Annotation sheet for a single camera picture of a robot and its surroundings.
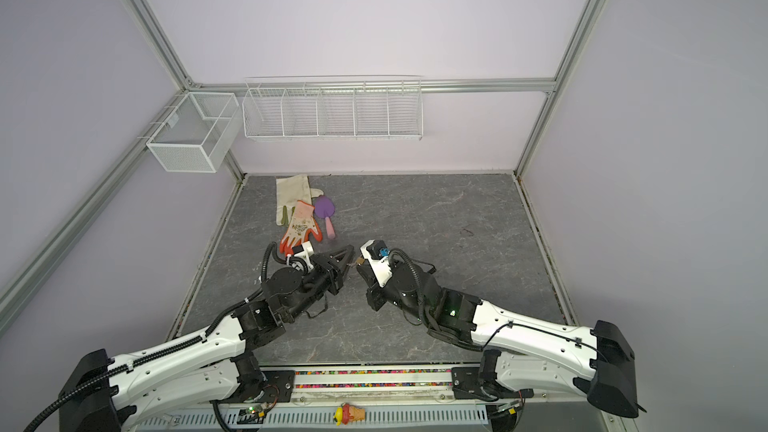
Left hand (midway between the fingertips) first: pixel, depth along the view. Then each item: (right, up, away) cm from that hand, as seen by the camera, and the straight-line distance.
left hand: (358, 253), depth 69 cm
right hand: (+1, -4, -2) cm, 4 cm away
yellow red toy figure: (-2, -37, -1) cm, 37 cm away
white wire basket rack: (+4, +45, +35) cm, 57 cm away
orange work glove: (-24, +4, +34) cm, 42 cm away
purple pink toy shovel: (-18, +10, +42) cm, 47 cm away
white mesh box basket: (-57, +35, +27) cm, 73 cm away
